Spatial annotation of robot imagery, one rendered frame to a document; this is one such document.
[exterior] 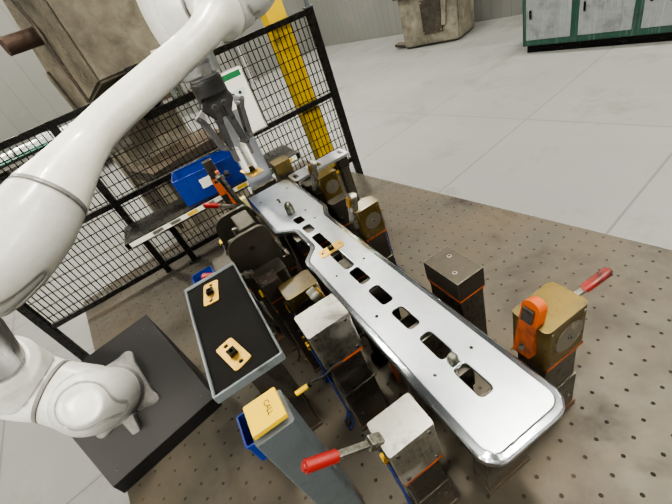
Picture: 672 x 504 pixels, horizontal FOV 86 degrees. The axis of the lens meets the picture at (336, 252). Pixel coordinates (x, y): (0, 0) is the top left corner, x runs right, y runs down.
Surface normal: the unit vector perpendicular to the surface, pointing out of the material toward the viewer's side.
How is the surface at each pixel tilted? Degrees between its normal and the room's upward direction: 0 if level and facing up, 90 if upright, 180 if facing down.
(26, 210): 60
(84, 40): 92
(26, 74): 90
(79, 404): 54
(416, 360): 0
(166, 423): 50
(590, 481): 0
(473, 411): 0
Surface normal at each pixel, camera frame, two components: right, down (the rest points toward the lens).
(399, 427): -0.31, -0.75
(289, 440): 0.47, 0.42
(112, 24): 0.75, 0.22
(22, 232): 0.69, -0.22
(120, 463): 0.28, -0.25
